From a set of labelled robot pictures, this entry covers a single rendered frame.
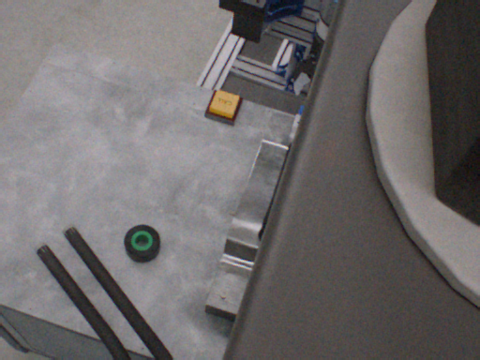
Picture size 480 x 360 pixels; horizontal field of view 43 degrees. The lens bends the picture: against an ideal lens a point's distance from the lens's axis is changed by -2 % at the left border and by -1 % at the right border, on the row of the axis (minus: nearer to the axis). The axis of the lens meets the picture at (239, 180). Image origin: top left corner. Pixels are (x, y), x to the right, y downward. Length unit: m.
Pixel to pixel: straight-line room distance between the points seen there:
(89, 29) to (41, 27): 0.21
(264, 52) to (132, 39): 0.63
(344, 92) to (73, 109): 1.49
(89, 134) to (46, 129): 0.11
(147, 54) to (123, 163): 1.28
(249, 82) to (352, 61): 2.25
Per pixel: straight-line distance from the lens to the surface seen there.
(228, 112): 1.56
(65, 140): 1.58
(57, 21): 2.92
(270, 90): 2.40
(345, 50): 0.16
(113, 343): 1.29
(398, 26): 0.16
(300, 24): 1.88
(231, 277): 1.34
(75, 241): 1.41
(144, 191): 1.49
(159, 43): 2.79
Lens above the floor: 2.13
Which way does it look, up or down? 62 degrees down
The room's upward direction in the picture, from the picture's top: 11 degrees clockwise
